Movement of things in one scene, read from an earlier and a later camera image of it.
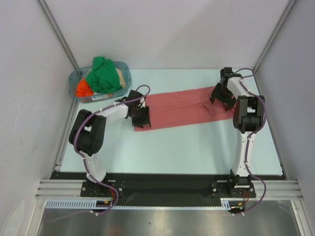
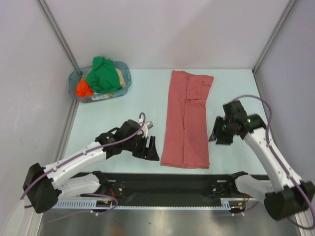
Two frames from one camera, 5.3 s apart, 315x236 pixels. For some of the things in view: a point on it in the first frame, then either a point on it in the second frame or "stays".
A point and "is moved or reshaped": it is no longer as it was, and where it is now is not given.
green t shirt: [103, 77] stays
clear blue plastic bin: [78, 74] stays
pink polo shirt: [183, 108] is moved or reshaped
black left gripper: [145, 120] → [146, 153]
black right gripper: [229, 102] → [216, 133]
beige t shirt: [122, 81] stays
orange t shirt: [83, 89] stays
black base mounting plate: [145, 190] stays
